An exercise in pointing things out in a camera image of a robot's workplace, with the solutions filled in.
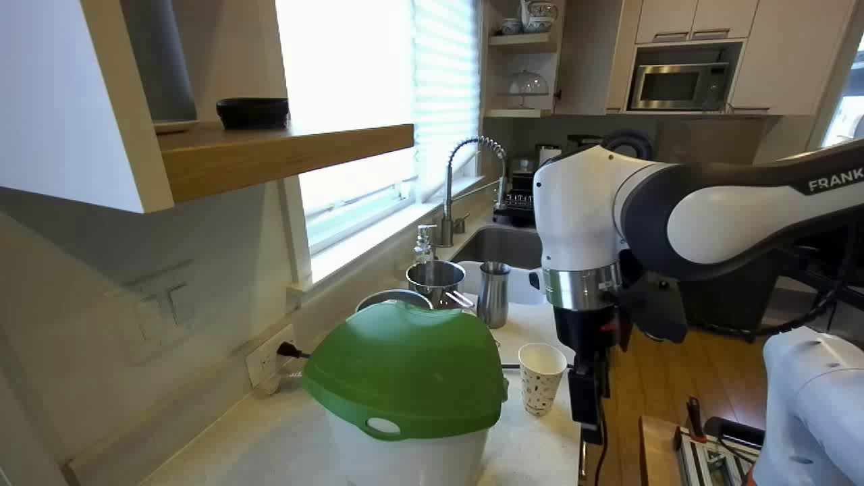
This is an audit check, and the white light switch plate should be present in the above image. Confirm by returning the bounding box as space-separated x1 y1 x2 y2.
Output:
121 263 199 364

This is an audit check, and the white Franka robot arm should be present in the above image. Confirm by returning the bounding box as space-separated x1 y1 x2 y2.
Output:
533 144 864 486

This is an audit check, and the wall power outlet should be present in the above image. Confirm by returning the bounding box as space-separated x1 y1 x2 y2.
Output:
246 326 306 398

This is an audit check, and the black dish rack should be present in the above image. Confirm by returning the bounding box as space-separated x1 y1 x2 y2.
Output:
493 194 535 226

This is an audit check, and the green lid white container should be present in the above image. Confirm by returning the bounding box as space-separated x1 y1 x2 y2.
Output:
302 303 507 486

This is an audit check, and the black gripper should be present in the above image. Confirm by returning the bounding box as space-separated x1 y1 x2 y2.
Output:
554 308 624 443

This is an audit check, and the grey cylinder on shelf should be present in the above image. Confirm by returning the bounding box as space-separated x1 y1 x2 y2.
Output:
121 0 196 126

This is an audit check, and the tall steel cup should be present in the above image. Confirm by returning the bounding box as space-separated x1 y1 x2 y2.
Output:
477 263 510 330

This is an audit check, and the clear soap dispenser bottle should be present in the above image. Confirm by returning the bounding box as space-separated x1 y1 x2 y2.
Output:
414 225 435 265

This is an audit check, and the steel pot with handle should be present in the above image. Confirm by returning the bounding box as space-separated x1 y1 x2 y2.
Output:
404 263 475 311

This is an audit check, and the chrome kitchen faucet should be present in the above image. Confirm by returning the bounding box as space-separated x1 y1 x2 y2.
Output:
438 136 510 248

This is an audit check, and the stainless microwave oven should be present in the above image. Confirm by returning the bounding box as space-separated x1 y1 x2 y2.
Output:
630 63 731 111

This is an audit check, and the black bowl on shelf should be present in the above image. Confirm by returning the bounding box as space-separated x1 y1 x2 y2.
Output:
217 97 288 129

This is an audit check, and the kitchen sink basin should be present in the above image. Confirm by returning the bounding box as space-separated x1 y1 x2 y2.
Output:
453 225 543 269

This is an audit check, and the white spotted paper cup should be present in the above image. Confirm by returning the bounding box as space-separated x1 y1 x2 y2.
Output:
519 342 566 416

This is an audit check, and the wooden wall shelf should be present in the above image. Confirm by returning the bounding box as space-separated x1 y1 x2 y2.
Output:
159 124 414 202

